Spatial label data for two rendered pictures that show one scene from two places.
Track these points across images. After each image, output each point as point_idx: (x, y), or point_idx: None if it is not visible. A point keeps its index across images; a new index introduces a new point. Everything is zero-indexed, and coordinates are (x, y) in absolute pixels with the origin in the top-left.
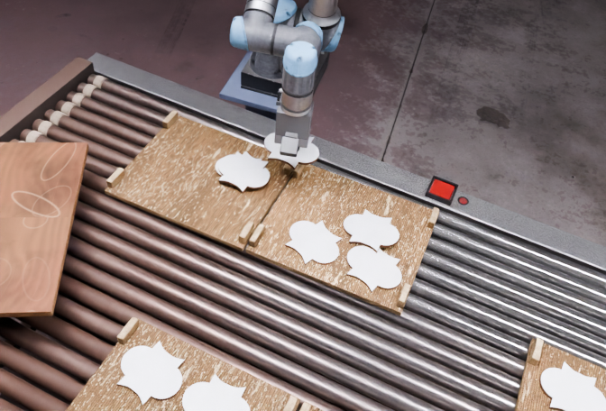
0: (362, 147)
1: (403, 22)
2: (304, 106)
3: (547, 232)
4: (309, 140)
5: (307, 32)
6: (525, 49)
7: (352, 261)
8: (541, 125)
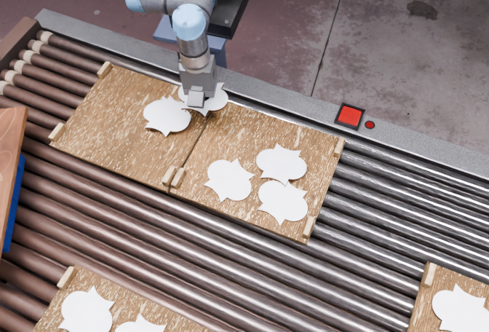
0: (303, 51)
1: None
2: (201, 64)
3: (449, 151)
4: (220, 86)
5: None
6: None
7: (263, 197)
8: (466, 13)
